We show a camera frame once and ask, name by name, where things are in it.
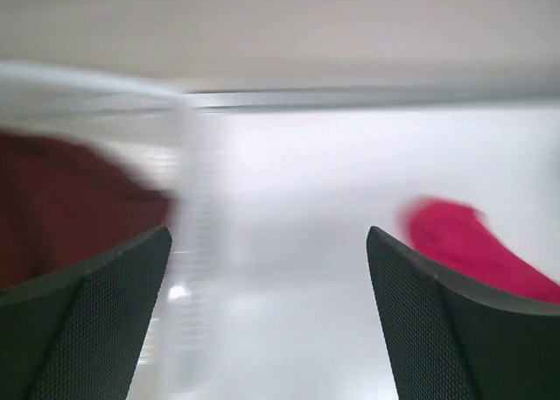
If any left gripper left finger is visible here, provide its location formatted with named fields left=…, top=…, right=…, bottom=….
left=1, top=226, right=172, bottom=400

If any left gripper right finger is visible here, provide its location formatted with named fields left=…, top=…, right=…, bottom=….
left=366, top=227, right=559, bottom=400

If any pink t shirt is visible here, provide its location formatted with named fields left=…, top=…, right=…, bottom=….
left=400, top=197, right=559, bottom=304

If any dark red t shirt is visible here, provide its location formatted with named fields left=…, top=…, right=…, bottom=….
left=1, top=131, right=172, bottom=288

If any white plastic basket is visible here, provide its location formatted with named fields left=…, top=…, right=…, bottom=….
left=0, top=60, right=198, bottom=287

